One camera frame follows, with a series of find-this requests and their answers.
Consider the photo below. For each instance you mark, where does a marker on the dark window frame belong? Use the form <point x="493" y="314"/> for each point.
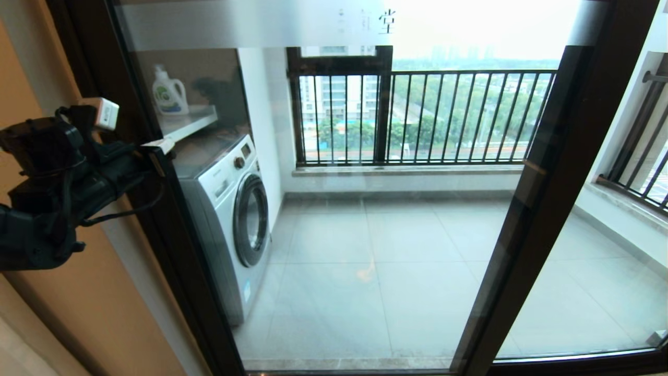
<point x="339" y="65"/>

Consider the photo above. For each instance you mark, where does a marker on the white left camera plug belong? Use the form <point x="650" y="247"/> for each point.
<point x="107" y="114"/>

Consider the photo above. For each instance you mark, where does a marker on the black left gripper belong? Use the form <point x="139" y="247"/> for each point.
<point x="88" y="183"/>

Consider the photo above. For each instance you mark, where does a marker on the silver front-load washing machine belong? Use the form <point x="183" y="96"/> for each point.
<point x="229" y="209"/>

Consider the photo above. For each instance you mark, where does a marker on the white cabinet shelf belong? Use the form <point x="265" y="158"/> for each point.
<point x="188" y="122"/>

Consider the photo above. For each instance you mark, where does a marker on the beige curtain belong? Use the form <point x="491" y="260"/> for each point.
<point x="21" y="344"/>

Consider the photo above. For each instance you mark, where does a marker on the white laundry detergent bottle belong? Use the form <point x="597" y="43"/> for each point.
<point x="169" y="96"/>

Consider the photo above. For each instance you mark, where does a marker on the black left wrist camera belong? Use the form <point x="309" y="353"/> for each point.
<point x="42" y="141"/>

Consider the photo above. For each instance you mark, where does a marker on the built-in laundry cabinet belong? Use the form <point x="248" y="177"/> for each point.
<point x="198" y="62"/>

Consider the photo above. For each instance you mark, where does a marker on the stone window sill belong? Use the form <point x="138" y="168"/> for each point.
<point x="407" y="170"/>

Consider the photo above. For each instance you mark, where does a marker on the stone door threshold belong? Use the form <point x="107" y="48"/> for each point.
<point x="339" y="363"/>

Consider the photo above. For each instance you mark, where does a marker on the dark framed sliding glass door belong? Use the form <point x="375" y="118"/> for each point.
<point x="589" y="130"/>

